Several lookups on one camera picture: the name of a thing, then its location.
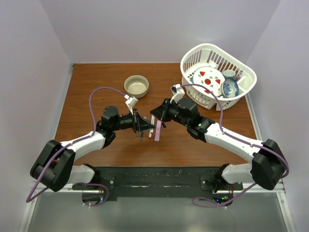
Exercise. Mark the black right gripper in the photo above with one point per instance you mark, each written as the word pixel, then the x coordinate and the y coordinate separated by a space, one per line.
pixel 159 112

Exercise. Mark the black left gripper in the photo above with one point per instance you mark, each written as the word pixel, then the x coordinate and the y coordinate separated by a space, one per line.
pixel 139 124

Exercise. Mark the white black marker pen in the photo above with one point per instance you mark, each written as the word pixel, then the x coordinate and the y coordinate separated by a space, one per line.
pixel 152 120

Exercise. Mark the white red marker pen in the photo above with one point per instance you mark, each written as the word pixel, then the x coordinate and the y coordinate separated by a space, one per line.
pixel 150 133

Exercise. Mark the pink highlighter pen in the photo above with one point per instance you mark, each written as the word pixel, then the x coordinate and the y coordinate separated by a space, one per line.
pixel 157 131

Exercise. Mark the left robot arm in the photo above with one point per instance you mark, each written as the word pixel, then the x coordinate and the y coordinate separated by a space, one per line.
pixel 54 166

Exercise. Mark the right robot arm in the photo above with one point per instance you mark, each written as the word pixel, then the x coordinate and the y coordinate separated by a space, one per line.
pixel 266 164

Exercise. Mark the beige ceramic bowl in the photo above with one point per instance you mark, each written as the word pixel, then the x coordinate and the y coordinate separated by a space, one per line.
pixel 136 86

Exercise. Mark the watermelon pattern plate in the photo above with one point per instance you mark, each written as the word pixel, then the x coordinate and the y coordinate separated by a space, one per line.
pixel 209 77

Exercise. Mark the blue floral bowl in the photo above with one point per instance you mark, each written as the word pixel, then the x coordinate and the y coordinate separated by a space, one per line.
pixel 229 88

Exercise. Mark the white mug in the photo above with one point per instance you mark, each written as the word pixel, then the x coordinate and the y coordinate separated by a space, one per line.
pixel 229 74

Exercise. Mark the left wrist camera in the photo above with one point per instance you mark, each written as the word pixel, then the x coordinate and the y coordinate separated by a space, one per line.
pixel 130 102

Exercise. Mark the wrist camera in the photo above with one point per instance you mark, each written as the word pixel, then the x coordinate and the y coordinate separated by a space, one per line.
pixel 178 93
pixel 130 102

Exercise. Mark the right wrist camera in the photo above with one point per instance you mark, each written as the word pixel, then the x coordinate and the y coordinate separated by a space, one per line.
pixel 178 93

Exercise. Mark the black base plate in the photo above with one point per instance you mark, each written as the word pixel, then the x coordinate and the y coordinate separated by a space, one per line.
pixel 162 182

